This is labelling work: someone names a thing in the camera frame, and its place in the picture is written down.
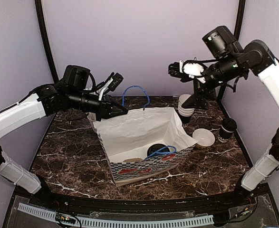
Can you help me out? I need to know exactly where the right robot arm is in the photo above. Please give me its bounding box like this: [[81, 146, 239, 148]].
[[177, 26, 279, 206]]

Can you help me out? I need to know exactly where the white ceramic bowl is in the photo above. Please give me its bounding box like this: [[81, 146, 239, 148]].
[[192, 128, 215, 150]]

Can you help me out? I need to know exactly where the cardboard cup carrier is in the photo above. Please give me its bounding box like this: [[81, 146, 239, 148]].
[[123, 158, 143, 163]]

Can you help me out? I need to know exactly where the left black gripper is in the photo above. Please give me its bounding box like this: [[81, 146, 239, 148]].
[[68, 88, 128, 122]]

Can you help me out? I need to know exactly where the white cup holding straws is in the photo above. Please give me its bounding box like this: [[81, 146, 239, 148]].
[[87, 113, 96, 126]]

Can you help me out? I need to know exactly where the black frame post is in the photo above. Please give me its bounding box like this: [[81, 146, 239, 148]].
[[34, 0, 59, 83], [216, 0, 246, 105]]

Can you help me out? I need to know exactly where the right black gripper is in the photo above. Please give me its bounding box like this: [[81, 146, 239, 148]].
[[181, 52, 245, 109]]

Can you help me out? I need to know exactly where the blue checkered paper bag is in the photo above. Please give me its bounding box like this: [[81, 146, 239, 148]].
[[93, 85, 199, 188]]

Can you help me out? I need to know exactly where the left black frame post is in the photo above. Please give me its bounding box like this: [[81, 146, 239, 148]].
[[34, 0, 59, 83]]

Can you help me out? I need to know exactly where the white cable duct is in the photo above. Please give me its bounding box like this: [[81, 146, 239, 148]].
[[17, 203, 214, 228]]

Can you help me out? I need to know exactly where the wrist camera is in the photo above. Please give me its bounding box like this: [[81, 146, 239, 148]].
[[168, 60, 206, 84], [96, 72, 124, 101]]

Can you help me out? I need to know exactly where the black paper coffee cup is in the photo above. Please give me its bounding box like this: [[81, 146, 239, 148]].
[[218, 125, 235, 143]]

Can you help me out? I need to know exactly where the stack of paper cups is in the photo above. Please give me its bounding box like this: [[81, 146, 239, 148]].
[[178, 94, 195, 124]]

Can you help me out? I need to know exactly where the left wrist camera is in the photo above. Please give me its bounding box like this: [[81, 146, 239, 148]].
[[96, 72, 124, 101]]

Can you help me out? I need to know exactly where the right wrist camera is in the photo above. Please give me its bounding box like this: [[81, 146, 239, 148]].
[[168, 60, 206, 84]]

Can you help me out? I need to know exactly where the right black frame post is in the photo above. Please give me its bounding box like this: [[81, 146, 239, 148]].
[[216, 0, 246, 105]]

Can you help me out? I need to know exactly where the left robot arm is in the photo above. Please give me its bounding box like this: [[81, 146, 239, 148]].
[[0, 65, 128, 207]]

